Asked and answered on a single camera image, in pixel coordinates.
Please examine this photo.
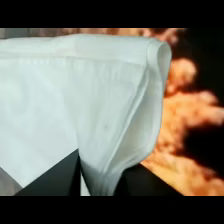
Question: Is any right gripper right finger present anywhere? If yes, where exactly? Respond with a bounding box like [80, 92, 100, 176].
[113, 162, 184, 197]

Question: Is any white shirt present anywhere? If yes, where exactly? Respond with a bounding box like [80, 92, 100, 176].
[0, 33, 173, 197]

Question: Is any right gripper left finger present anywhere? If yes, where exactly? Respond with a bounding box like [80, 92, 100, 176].
[14, 148, 82, 197]

